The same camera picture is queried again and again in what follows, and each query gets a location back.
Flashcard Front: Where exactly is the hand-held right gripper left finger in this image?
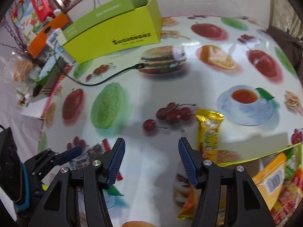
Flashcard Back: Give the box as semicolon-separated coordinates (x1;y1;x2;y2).
28;138;126;227

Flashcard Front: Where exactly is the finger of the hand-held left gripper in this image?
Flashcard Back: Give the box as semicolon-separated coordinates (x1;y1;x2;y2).
22;147;83;178

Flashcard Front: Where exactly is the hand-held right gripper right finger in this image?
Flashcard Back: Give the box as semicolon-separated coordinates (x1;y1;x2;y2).
178;137;276;227

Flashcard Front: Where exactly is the silver clear packet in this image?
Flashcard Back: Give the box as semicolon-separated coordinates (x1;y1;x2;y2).
70;139;112;171

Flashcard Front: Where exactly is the long yellow wafer packet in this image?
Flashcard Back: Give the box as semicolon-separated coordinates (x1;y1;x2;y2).
177;108;225;220

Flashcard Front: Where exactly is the lime green box lid tray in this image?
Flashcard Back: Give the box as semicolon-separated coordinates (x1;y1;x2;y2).
216;142;303;227

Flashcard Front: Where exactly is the large yellow chip bag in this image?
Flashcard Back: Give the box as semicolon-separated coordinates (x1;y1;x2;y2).
251;152;288;211

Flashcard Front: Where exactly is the green pea snack bag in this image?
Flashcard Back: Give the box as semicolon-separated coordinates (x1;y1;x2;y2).
283;150;299;183

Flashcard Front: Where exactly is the red yellow striped cracker packet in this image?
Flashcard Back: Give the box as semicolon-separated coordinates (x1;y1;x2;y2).
272;177;303;227

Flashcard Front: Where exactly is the white paper sheet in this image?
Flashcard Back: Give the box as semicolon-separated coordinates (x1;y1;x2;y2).
21;99;49;119

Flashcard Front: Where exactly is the clear plastic bag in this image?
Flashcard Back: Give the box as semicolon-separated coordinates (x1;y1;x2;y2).
0;56;35;84

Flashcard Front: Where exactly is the white plastic bottle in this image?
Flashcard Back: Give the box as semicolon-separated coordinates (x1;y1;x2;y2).
46;28;77;64

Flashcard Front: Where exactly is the orange box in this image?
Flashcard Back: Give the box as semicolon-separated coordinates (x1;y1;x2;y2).
27;12;70;61

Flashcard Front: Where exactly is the lime green cardboard box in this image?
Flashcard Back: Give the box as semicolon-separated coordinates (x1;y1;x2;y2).
62;0;163;65

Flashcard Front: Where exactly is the colourful picture box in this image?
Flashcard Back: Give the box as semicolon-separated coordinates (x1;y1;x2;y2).
11;0;42;39

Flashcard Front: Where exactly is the dark brown cloth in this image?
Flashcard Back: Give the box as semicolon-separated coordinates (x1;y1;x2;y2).
267;26;303;72

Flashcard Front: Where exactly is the red cardboard box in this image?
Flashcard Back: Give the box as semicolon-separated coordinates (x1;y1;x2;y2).
28;0;54;23

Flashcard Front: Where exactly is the cream patterned curtain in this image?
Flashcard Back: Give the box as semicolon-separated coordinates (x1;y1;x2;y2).
270;0;303;37

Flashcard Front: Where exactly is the black cable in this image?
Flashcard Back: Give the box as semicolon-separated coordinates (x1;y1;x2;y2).
55;63;145;87

